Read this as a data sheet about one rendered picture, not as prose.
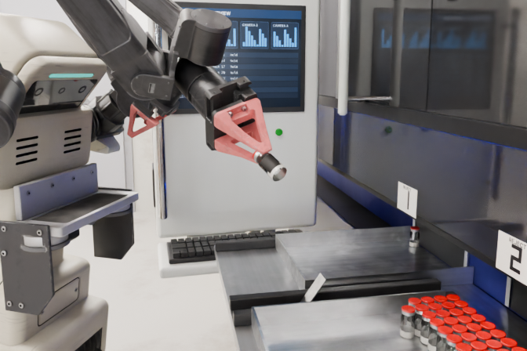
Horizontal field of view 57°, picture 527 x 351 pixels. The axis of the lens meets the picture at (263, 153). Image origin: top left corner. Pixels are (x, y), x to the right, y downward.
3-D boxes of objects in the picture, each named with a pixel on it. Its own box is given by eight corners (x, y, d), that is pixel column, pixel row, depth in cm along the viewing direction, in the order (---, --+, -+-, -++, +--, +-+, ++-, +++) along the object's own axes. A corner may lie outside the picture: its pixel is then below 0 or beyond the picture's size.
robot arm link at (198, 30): (132, 63, 73) (129, 94, 66) (143, -11, 66) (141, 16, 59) (209, 76, 76) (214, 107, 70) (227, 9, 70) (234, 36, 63)
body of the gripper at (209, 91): (251, 137, 71) (224, 107, 75) (254, 82, 63) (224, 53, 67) (212, 154, 68) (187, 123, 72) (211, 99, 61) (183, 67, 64)
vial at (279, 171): (274, 185, 60) (255, 164, 62) (288, 175, 60) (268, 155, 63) (271, 175, 58) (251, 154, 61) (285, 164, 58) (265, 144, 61)
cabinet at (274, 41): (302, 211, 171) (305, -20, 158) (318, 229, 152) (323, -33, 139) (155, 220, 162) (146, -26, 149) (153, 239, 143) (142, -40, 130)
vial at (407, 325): (410, 331, 77) (411, 304, 76) (416, 338, 75) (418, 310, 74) (397, 332, 77) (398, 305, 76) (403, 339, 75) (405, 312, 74)
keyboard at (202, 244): (301, 234, 146) (302, 226, 146) (318, 251, 133) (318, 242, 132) (166, 245, 137) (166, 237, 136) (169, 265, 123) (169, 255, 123)
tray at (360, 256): (409, 239, 120) (410, 225, 120) (472, 284, 95) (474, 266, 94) (275, 247, 114) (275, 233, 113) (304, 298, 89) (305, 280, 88)
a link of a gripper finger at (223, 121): (285, 166, 66) (247, 125, 71) (291, 128, 60) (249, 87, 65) (244, 187, 63) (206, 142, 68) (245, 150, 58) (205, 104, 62)
